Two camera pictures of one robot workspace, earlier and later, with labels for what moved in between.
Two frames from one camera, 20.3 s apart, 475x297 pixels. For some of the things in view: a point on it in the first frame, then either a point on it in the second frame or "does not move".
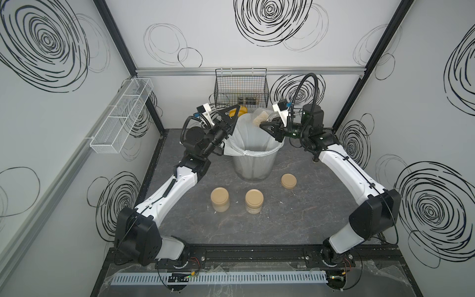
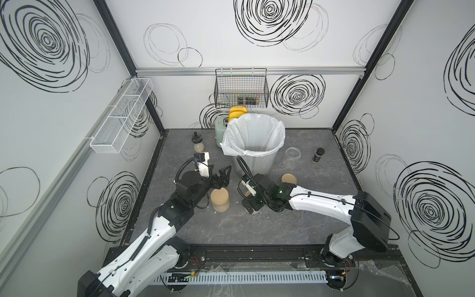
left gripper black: x=223 y=128 -> x=222 y=180
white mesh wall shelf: x=112 y=135 does not move
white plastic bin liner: x=247 y=135 does not move
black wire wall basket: x=247 y=87 does not move
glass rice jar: x=261 y=115 -> x=292 y=155
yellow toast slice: x=243 y=111 does not move
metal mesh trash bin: x=253 y=168 does not move
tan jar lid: x=288 y=180 does not move
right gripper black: x=277 y=127 -> x=252 y=203
